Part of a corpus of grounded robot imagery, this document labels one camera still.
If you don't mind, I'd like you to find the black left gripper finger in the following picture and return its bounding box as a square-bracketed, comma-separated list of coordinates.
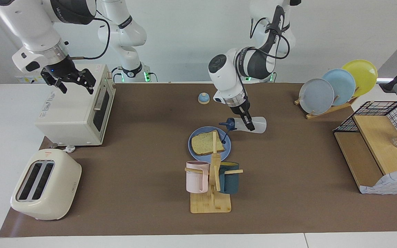
[242, 115, 255, 132]

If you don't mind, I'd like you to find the clear squeeze bottle blue cap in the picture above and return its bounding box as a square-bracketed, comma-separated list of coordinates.
[219, 116, 267, 144]

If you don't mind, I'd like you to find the toasted bread slice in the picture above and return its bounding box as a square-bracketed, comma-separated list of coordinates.
[191, 130, 225, 155]

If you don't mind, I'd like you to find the blue round plate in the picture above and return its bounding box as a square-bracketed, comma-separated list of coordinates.
[188, 126, 232, 163]

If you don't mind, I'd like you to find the grey plate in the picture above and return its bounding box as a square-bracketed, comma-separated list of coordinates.
[299, 79, 335, 115]

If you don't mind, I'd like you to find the wooden plate rack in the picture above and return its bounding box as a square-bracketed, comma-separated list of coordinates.
[294, 95, 359, 120]

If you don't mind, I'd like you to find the light blue plate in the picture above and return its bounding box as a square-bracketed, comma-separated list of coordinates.
[323, 69, 356, 106]

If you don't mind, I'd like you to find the yellow plate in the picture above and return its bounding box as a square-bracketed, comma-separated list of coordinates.
[342, 60, 378, 97]

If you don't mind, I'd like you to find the white toaster oven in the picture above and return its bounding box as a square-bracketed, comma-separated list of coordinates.
[35, 64, 116, 146]

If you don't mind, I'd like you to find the dark teal mug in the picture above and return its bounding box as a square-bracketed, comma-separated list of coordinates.
[218, 162, 240, 194]

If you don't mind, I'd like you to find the pink mug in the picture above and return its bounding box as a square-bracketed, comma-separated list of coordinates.
[186, 161, 210, 194]

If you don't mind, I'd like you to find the brown table mat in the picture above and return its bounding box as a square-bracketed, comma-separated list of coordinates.
[0, 83, 397, 238]

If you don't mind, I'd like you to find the wooden mug tree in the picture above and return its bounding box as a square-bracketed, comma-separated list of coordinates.
[185, 132, 244, 214]

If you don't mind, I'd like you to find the cream two-slot toaster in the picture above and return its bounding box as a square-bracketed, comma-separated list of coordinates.
[10, 149, 82, 221]

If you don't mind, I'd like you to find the wooden shelf stand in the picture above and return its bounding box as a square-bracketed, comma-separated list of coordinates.
[334, 115, 397, 194]

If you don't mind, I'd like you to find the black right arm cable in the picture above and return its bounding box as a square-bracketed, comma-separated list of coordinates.
[71, 17, 111, 61]

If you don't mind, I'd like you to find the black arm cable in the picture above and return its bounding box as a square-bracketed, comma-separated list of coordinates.
[71, 17, 111, 61]
[250, 5, 291, 60]

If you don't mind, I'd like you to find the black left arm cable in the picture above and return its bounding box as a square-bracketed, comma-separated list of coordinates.
[250, 5, 291, 60]

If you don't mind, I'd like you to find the black wire basket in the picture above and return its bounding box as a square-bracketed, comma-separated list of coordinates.
[333, 101, 397, 162]

